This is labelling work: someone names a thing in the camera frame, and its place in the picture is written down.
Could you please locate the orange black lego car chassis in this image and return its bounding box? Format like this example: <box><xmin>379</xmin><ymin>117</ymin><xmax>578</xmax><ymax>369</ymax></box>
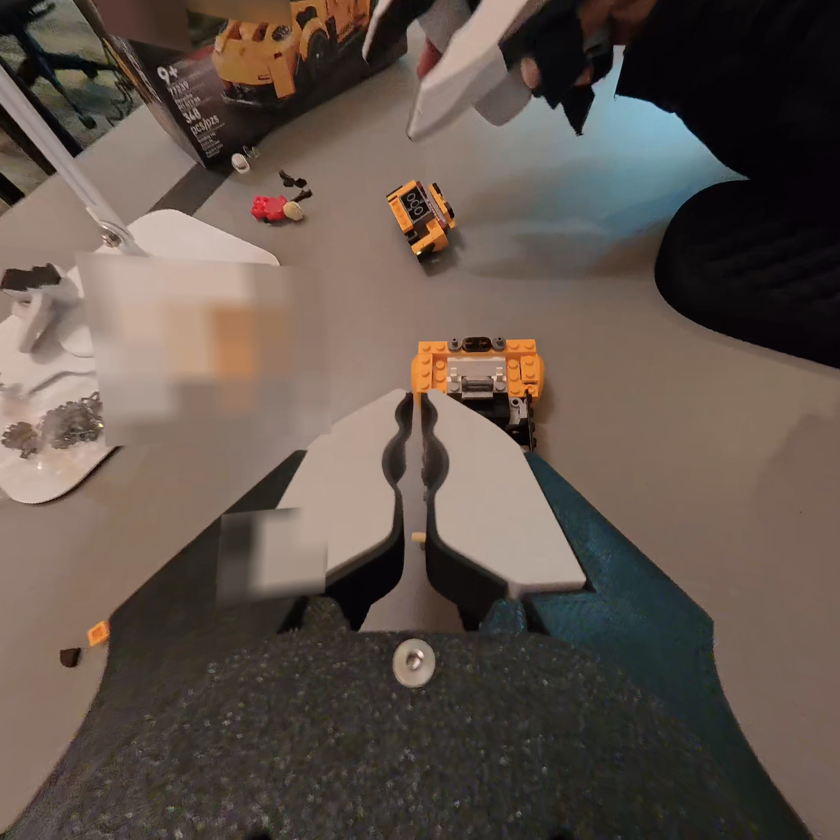
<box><xmin>411</xmin><ymin>336</ymin><xmax>546</xmax><ymax>454</ymax></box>

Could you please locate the orange black lego assembly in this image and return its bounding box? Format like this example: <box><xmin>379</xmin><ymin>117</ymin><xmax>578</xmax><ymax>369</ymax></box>
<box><xmin>385</xmin><ymin>180</ymin><xmax>459</xmax><ymax>264</ymax></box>

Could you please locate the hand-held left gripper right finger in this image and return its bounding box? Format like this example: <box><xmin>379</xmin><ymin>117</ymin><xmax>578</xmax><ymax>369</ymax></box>
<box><xmin>419</xmin><ymin>390</ymin><xmax>588</xmax><ymax>631</ymax></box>

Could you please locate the person's right hand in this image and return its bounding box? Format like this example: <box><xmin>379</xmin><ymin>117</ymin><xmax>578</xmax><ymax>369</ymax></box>
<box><xmin>499</xmin><ymin>0</ymin><xmax>632</xmax><ymax>137</ymax></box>

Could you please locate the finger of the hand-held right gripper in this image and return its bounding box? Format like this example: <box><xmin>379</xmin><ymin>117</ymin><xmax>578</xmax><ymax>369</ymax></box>
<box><xmin>406</xmin><ymin>0</ymin><xmax>534</xmax><ymax>141</ymax></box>
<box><xmin>363</xmin><ymin>0</ymin><xmax>422</xmax><ymax>68</ymax></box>

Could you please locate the white book stand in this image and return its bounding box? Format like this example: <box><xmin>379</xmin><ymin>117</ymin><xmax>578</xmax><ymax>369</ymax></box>
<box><xmin>0</xmin><ymin>66</ymin><xmax>282</xmax><ymax>505</ymax></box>

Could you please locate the clear bag of screws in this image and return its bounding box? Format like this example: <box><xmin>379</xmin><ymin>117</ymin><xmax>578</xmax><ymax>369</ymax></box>
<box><xmin>0</xmin><ymin>390</ymin><xmax>106</xmax><ymax>475</ymax></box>

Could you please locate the red lego minifigure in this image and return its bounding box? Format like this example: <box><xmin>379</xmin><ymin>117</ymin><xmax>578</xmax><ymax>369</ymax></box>
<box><xmin>249</xmin><ymin>194</ymin><xmax>305</xmax><ymax>226</ymax></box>

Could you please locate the loose grey black-edged part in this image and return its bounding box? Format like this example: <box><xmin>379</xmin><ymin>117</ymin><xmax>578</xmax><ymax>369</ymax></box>
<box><xmin>0</xmin><ymin>262</ymin><xmax>85</xmax><ymax>356</ymax></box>

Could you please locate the black lego set box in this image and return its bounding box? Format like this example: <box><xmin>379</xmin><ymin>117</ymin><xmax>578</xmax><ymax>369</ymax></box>
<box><xmin>105</xmin><ymin>0</ymin><xmax>412</xmax><ymax>173</ymax></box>

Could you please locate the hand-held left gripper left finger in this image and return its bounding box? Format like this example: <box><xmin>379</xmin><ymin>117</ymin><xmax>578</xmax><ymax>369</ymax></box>
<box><xmin>276</xmin><ymin>388</ymin><xmax>414</xmax><ymax>629</ymax></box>

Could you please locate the black office chair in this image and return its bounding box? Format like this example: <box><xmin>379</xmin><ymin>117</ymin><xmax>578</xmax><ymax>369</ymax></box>
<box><xmin>0</xmin><ymin>0</ymin><xmax>133</xmax><ymax>131</ymax></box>

